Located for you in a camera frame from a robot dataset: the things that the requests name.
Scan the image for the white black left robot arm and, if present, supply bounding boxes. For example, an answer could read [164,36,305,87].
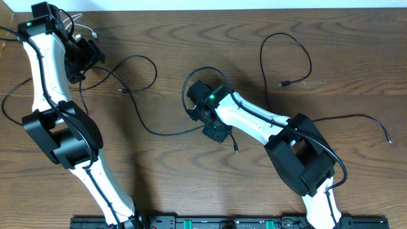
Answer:
[18,2,151,228]

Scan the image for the white cable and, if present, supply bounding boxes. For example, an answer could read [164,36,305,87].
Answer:
[62,12,99,41]

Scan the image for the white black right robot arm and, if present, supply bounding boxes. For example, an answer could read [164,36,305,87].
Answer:
[187,80,341,228]

